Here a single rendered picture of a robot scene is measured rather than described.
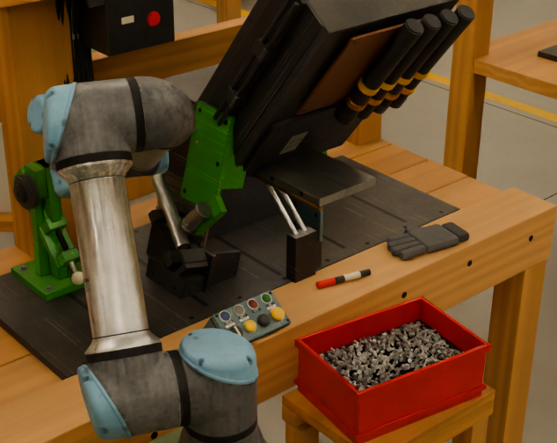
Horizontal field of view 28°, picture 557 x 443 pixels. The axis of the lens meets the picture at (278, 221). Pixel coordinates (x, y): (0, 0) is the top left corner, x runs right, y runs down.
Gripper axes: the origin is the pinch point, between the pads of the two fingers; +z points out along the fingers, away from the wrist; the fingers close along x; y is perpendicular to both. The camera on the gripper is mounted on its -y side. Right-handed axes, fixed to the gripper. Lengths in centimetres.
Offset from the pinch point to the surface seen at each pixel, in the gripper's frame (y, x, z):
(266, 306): 3.1, -42.1, 5.5
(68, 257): -23.6, -19.3, -19.0
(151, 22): 2.6, 22.6, -1.6
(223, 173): 4.7, -13.6, 3.5
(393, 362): 20, -61, 18
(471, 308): -79, -29, 180
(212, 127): 6.5, -4.1, 2.4
